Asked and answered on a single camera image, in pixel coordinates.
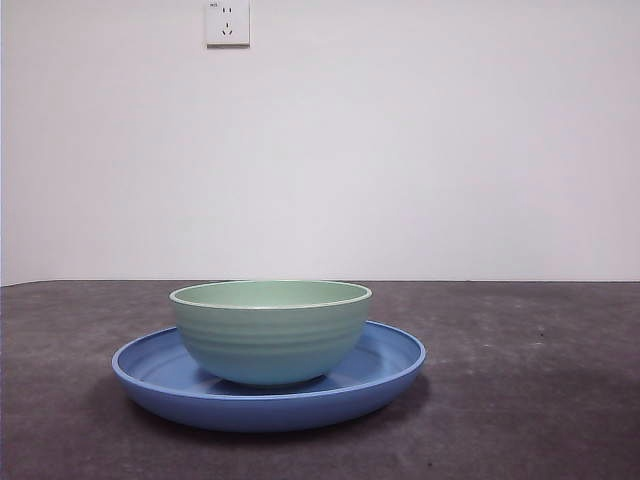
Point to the green ribbed bowl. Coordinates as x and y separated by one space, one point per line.
272 345

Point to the blue round plate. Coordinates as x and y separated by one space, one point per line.
267 412

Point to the white wall socket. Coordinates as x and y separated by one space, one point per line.
228 25

